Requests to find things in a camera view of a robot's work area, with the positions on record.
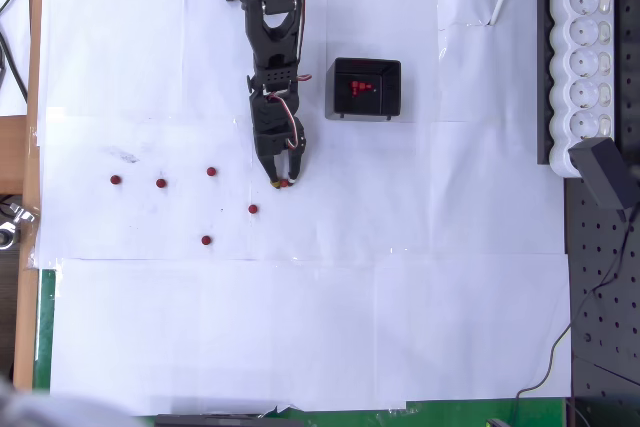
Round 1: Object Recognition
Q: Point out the white taped paper cover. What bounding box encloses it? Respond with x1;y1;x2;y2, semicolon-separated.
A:
33;0;574;418

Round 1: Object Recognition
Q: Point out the black camera device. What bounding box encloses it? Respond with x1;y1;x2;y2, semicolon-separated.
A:
153;412;305;427

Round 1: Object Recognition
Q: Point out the white power strip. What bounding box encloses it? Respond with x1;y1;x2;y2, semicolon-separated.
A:
548;0;616;179

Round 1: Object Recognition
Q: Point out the black power adapter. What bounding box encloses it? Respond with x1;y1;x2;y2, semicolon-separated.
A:
568;137;633;212

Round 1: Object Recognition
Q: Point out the thin black adapter cable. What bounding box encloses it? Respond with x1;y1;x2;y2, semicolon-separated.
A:
508;206;639;427

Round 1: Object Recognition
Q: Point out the black square box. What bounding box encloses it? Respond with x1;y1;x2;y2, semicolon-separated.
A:
324;57;403;122

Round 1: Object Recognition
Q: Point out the green cutting mat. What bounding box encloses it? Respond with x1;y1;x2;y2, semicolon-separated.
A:
33;268;574;427

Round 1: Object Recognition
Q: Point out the blurred grey object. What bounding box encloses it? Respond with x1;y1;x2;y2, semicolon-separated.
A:
0;374;134;427

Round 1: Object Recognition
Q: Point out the black perforated pegboard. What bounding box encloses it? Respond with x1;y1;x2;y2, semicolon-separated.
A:
563;0;640;427

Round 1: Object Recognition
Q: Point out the thick black cable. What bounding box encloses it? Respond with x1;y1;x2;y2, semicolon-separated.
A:
0;30;30;104

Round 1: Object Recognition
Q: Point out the silver metal clamp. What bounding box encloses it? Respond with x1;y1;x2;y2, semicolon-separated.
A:
0;201;40;250

